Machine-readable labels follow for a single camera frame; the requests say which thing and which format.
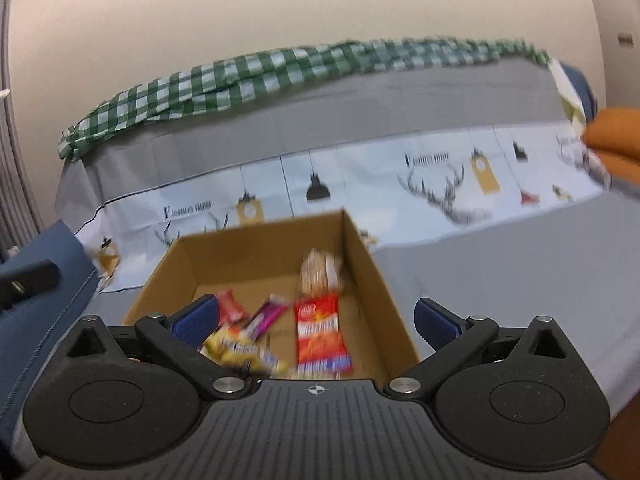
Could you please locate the magenta snack bar packet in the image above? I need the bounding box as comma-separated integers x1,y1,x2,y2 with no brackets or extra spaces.
244,294,292,342

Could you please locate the yellow snack packet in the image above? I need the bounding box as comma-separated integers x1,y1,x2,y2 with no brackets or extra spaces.
201,324,288,378

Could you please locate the grey curtain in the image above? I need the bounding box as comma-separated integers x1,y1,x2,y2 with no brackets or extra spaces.
0,0,45,263

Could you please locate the dark blue cushion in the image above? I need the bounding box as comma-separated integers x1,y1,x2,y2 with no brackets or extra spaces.
560,60,599,121

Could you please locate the round puffed grain snack bag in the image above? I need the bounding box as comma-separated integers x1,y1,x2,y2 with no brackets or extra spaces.
299,249,347,297

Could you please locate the red cracker packet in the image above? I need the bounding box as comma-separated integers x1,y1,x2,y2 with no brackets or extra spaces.
292,294,354,379

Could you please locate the small red snack packet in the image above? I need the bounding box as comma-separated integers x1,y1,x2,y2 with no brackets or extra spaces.
217,289,249,325

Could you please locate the grey printed bedsheet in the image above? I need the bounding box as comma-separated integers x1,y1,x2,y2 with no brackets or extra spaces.
10,55,640,461

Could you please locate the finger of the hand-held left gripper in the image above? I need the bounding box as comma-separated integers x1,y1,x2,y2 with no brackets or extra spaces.
0,260,60,312

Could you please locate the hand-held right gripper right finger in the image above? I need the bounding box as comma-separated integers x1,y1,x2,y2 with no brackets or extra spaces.
382,297,581,402

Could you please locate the cardboard box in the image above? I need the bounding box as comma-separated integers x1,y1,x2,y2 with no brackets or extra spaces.
122,208,421,382

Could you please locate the green checked cloth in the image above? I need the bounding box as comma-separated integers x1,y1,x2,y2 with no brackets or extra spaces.
57,36,553,162

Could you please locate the blue pillow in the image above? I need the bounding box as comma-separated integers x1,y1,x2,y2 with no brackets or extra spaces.
0,220,99,441

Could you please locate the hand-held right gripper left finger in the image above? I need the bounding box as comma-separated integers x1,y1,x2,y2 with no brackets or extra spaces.
67,294,248,402

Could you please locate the orange pillow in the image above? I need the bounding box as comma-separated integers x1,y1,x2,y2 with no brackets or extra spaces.
582,107,640,187

